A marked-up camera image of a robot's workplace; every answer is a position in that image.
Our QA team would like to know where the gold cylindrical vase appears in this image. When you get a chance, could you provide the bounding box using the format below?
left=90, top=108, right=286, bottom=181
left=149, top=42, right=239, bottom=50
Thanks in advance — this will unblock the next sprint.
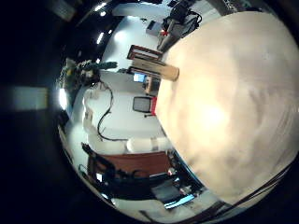
left=129, top=57, right=180, bottom=82

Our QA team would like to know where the black mesh chair red seat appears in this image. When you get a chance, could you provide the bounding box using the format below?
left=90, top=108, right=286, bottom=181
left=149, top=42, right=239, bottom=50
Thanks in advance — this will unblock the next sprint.
left=132, top=95, right=159, bottom=119

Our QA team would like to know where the flower bouquet with green wrap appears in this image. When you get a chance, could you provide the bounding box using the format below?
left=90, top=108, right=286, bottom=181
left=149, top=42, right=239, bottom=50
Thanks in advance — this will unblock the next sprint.
left=60, top=58, right=120, bottom=90

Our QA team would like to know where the computer monitor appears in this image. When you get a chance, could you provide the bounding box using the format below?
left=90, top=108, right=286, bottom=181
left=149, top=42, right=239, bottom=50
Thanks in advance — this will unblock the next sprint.
left=133, top=73, right=148, bottom=84

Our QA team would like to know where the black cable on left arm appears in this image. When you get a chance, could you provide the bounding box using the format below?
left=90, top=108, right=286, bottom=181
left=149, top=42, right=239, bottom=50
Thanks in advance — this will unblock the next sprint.
left=96, top=81, right=129, bottom=143

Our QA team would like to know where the black equipment with cables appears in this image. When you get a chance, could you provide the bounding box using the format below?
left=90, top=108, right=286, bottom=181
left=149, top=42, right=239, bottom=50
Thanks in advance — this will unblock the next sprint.
left=162, top=0, right=204, bottom=32

